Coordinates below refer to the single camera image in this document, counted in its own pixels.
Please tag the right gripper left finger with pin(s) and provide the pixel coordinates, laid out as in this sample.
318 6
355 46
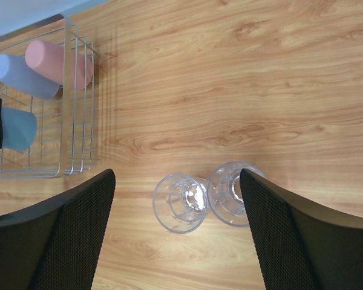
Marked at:
56 243

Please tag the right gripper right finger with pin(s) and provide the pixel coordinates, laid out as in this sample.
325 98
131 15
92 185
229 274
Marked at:
300 243

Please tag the blue plastic cup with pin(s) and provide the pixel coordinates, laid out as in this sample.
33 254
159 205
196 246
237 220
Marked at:
19 128

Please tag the purple plastic cup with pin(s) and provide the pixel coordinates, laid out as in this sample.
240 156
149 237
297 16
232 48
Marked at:
15 73

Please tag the pink plastic cup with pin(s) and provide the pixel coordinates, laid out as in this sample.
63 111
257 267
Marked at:
47 59

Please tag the right clear glass tumbler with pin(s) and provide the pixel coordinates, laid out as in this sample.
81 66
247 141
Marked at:
224 193

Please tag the clear glass tumbler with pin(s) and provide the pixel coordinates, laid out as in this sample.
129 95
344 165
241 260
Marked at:
224 193
180 202

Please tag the left clear glass tumbler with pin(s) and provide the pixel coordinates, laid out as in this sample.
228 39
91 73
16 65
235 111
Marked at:
180 202

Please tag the clear wire dish rack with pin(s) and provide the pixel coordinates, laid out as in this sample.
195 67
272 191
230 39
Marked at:
63 144

